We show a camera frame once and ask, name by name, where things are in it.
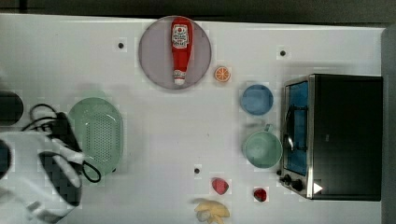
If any green oval strainer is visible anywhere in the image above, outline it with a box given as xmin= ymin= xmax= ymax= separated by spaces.
xmin=68 ymin=97 xmax=122 ymax=183

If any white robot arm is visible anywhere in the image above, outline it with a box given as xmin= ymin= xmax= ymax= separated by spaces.
xmin=1 ymin=132 xmax=85 ymax=224

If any orange slice toy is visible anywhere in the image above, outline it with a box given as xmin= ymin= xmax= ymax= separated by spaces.
xmin=214 ymin=66 xmax=231 ymax=82

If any blue cup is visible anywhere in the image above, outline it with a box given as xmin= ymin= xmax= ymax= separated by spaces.
xmin=240 ymin=84 xmax=274 ymax=116

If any green mug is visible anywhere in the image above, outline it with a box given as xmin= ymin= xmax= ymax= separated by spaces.
xmin=242 ymin=124 xmax=283 ymax=169

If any pink toy fruit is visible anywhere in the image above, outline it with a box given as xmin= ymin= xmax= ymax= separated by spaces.
xmin=211 ymin=177 xmax=229 ymax=195

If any grey round plate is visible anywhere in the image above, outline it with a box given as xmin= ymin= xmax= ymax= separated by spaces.
xmin=138 ymin=16 xmax=211 ymax=90

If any red ketchup bottle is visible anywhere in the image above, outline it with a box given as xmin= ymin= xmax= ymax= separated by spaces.
xmin=171 ymin=17 xmax=193 ymax=86

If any yellow banana toy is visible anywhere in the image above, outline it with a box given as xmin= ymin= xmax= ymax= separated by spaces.
xmin=194 ymin=199 xmax=231 ymax=224

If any red strawberry toy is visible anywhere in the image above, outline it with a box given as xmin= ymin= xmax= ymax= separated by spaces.
xmin=253 ymin=188 xmax=267 ymax=203

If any black toaster oven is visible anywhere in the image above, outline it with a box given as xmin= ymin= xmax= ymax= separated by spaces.
xmin=277 ymin=74 xmax=383 ymax=202

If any black pot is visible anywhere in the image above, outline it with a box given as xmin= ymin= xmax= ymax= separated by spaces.
xmin=0 ymin=91 xmax=23 ymax=126

